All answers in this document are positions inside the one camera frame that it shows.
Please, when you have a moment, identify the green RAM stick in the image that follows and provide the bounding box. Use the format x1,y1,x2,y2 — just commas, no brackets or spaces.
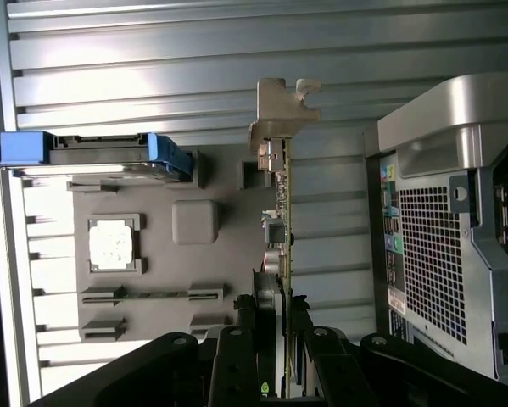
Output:
83,290,221,300

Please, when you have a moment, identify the grey plastic parts rack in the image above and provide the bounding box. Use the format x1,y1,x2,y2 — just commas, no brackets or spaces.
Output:
22,148,280,344

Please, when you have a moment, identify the open black PC case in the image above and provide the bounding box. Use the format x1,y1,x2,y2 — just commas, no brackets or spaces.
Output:
363,71,508,381

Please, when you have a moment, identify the silver CPU chip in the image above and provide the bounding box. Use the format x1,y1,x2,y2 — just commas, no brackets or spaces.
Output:
87,218,134,272

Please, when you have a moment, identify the hard disk in blue caddy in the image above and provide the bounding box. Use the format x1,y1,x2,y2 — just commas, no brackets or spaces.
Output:
0,131,193,183

